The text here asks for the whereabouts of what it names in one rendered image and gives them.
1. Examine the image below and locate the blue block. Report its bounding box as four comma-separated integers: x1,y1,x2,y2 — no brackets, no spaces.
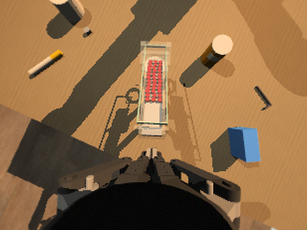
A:
228,126,261,162

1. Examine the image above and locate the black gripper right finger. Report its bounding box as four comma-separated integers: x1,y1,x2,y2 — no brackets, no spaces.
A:
151,148,241,229

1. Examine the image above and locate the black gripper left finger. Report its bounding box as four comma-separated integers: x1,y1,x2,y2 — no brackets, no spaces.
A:
57,148,152,216

